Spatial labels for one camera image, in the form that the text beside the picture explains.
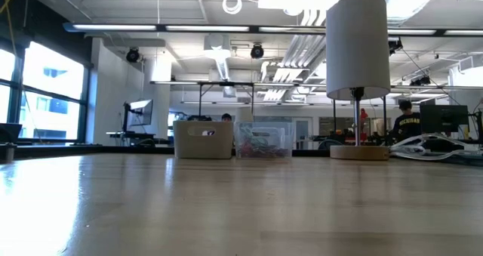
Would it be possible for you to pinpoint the monitor on black stand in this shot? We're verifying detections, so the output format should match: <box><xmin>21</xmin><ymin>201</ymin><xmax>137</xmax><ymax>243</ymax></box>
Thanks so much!
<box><xmin>121</xmin><ymin>99</ymin><xmax>154</xmax><ymax>134</ymax></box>

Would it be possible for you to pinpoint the long ceiling light bar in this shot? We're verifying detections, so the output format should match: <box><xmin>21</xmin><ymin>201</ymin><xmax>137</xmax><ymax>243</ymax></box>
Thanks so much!
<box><xmin>63</xmin><ymin>21</ymin><xmax>483</xmax><ymax>37</ymax></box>

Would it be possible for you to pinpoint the white coiled cable ring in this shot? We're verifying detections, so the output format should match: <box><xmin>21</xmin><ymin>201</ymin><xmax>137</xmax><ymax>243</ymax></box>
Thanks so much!
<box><xmin>221</xmin><ymin>0</ymin><xmax>243</xmax><ymax>15</ymax></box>

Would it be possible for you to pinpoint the red USB cable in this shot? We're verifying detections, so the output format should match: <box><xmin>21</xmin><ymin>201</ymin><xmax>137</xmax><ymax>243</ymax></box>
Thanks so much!
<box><xmin>238</xmin><ymin>137</ymin><xmax>291</xmax><ymax>158</ymax></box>

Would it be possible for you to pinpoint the white shade table lamp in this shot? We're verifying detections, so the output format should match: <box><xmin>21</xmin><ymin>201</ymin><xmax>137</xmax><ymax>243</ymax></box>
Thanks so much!
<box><xmin>325</xmin><ymin>0</ymin><xmax>392</xmax><ymax>162</ymax></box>

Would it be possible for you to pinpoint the clear plastic bin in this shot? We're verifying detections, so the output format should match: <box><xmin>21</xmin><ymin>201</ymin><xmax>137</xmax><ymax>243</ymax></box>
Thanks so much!
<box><xmin>233</xmin><ymin>121</ymin><xmax>296</xmax><ymax>159</ymax></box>

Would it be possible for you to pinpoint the gray plastic bin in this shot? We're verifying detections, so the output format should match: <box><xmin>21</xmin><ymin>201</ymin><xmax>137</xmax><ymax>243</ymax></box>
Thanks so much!
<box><xmin>173</xmin><ymin>120</ymin><xmax>235</xmax><ymax>160</ymax></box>

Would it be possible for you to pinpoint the white lamp cord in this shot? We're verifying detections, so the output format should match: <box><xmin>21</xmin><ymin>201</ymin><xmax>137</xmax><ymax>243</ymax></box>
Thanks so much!
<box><xmin>389</xmin><ymin>132</ymin><xmax>483</xmax><ymax>162</ymax></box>

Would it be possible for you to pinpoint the black metal frame stand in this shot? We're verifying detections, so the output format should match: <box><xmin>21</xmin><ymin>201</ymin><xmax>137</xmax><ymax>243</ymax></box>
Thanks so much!
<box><xmin>149</xmin><ymin>80</ymin><xmax>261</xmax><ymax>122</ymax></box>

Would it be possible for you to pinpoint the black aluminium table frame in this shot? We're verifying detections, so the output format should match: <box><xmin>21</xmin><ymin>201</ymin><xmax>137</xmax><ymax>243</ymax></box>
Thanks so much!
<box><xmin>14</xmin><ymin>143</ymin><xmax>333</xmax><ymax>159</ymax></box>

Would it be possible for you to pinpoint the gray metal post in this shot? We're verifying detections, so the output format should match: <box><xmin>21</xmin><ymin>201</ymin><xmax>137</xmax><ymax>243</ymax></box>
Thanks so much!
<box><xmin>2</xmin><ymin>142</ymin><xmax>18</xmax><ymax>163</ymax></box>

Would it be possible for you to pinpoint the black ceiling spotlight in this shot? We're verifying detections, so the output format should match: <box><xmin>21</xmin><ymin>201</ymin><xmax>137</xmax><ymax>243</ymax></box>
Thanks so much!
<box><xmin>125</xmin><ymin>47</ymin><xmax>141</xmax><ymax>63</ymax></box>
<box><xmin>250</xmin><ymin>43</ymin><xmax>265</xmax><ymax>60</ymax></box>

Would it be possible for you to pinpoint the black computer monitor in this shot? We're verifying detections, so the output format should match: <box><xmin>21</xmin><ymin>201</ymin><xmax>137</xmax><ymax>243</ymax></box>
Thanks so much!
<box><xmin>419</xmin><ymin>103</ymin><xmax>469</xmax><ymax>134</ymax></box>

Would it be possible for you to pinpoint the green USB cable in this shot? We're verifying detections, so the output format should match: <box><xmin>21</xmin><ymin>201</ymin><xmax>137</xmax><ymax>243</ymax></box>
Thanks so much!
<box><xmin>245</xmin><ymin>133</ymin><xmax>282</xmax><ymax>147</ymax></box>

